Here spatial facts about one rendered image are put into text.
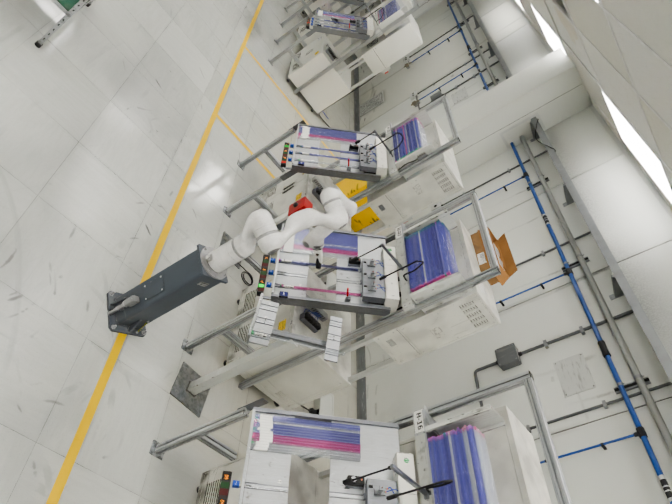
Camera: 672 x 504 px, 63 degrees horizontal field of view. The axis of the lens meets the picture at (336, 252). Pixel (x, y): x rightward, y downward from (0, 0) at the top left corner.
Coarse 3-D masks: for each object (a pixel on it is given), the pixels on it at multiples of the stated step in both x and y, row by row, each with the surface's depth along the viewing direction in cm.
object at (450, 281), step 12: (432, 216) 353; (444, 216) 353; (480, 216) 335; (396, 228) 375; (408, 228) 360; (420, 228) 360; (480, 228) 328; (492, 252) 309; (252, 264) 399; (492, 264) 303; (408, 276) 330; (456, 276) 305; (408, 288) 322; (432, 288) 311; (444, 288) 311; (276, 300) 316; (420, 300) 317; (444, 300) 317; (312, 312) 369; (324, 312) 378; (312, 324) 358; (228, 336) 338; (240, 348) 345; (252, 348) 350
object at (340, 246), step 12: (288, 240) 360; (300, 240) 362; (324, 240) 365; (336, 240) 367; (348, 240) 369; (288, 252) 352; (300, 252) 353; (312, 252) 354; (324, 252) 356; (336, 252) 358; (348, 252) 360
